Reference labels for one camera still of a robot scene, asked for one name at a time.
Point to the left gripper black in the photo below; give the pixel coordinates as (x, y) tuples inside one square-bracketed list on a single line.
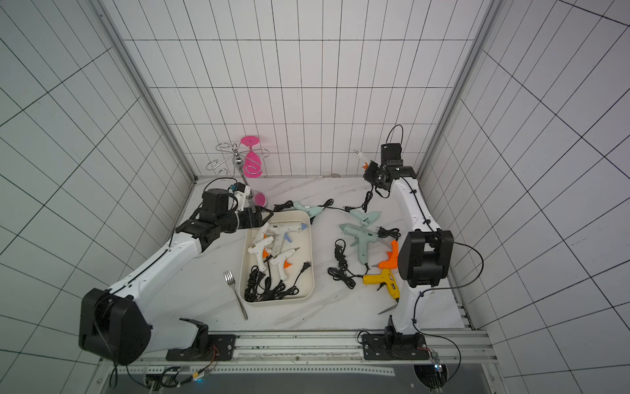
[(251, 222)]

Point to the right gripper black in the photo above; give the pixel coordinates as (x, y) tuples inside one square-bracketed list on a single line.
[(372, 175)]

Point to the white glue gun corner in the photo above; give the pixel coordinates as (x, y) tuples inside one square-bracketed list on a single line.
[(365, 162)]

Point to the white glue gun blue trigger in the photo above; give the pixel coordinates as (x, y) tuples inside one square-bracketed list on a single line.
[(281, 231)]

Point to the cream plastic storage box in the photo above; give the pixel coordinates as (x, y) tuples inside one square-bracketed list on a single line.
[(258, 289)]

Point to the white glue gun orange trigger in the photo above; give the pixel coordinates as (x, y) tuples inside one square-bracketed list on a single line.
[(280, 262)]

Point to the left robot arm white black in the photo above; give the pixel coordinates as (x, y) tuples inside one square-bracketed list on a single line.
[(113, 324)]

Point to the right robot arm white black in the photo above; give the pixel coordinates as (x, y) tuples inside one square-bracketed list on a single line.
[(425, 253)]

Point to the small mint glue gun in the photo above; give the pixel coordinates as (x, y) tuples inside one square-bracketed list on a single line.
[(311, 210)]

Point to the mint green glue gun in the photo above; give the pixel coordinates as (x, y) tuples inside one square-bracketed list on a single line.
[(363, 238)]

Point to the yellow glue gun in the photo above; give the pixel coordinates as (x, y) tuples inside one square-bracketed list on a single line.
[(384, 279)]

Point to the pink wine glass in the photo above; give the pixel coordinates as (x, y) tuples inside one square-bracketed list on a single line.
[(252, 166)]

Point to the silver fork left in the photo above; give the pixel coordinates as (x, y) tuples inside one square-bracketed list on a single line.
[(231, 282)]

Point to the silver fork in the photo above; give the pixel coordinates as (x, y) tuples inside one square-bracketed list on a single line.
[(231, 282), (390, 309)]

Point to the chrome cup holder stand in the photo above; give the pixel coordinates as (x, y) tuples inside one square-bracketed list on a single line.
[(234, 157)]

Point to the silver fork right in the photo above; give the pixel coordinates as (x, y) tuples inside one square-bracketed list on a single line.
[(390, 309)]

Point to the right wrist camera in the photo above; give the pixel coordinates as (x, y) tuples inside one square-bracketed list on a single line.
[(391, 154)]

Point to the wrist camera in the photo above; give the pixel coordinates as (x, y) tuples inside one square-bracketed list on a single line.
[(391, 154), (240, 191)]

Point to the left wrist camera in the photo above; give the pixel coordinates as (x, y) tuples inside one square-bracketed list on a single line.
[(240, 191)]

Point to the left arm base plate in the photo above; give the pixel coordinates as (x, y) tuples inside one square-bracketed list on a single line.
[(208, 348)]

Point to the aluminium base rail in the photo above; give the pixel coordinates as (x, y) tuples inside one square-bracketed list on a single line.
[(315, 352)]

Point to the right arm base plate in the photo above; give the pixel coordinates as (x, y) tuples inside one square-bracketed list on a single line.
[(394, 347)]

